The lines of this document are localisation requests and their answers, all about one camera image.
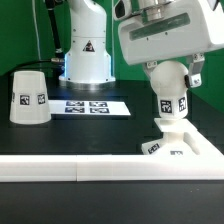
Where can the white lamp base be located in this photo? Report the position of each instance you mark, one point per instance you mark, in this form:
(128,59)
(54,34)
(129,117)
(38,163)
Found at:
(173,142)

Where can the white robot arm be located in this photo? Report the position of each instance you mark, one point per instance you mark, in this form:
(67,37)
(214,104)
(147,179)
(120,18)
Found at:
(87,61)

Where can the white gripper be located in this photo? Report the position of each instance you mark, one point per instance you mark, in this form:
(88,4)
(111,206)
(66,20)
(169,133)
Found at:
(187,27)

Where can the white L-shaped fence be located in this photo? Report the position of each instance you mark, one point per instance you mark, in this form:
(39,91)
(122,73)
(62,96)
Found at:
(207,164)

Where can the white marker sheet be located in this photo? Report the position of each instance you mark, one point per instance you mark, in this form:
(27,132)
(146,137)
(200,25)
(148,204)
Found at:
(110,108)

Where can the white lamp shade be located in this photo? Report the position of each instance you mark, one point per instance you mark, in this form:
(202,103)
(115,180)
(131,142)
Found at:
(29,104)

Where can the white lamp bulb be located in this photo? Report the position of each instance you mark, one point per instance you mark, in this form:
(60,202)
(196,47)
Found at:
(168,83)

